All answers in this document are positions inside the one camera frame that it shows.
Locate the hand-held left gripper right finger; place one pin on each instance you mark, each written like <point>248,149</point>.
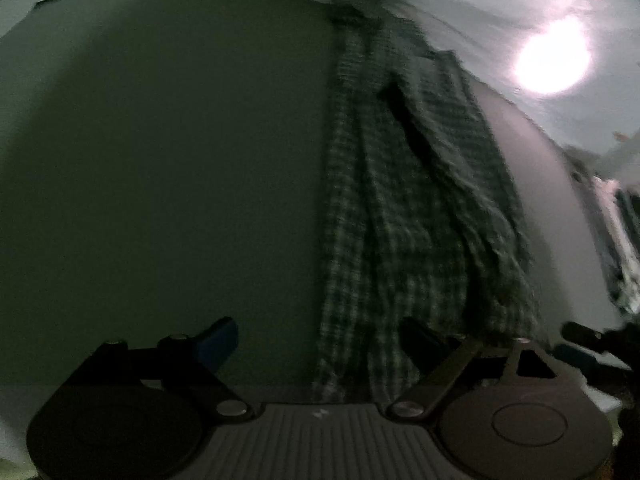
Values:
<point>417,345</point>

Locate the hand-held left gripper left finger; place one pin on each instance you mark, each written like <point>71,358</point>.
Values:
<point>220,342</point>

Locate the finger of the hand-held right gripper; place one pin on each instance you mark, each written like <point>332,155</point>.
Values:
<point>585,365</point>
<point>585,335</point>

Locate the plaid shirt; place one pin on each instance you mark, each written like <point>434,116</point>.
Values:
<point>375,210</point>

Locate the white cloth pile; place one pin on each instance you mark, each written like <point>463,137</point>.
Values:
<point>607,200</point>

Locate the white carrot-print sheet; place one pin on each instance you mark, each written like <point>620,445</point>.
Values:
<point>475,10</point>

